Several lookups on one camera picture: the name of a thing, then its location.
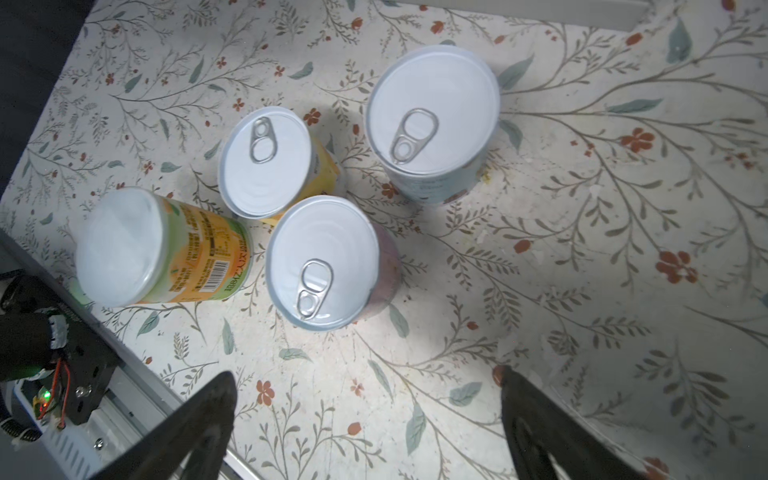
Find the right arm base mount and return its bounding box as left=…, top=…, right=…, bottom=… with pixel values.
left=1, top=270, right=121, bottom=442

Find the teal can pull tab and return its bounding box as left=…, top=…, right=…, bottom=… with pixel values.
left=365, top=45, right=501, bottom=204

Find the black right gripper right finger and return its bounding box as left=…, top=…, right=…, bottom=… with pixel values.
left=500, top=365, right=644, bottom=479

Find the green orange can plastic lid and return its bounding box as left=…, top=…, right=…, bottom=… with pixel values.
left=74, top=187, right=255, bottom=309

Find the yellow can pull tab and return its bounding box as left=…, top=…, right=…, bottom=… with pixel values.
left=218, top=106, right=347, bottom=226

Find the pink can pull tab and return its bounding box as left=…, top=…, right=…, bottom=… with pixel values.
left=266, top=195, right=402, bottom=331

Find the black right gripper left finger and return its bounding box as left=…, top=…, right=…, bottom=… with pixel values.
left=94, top=371, right=237, bottom=479

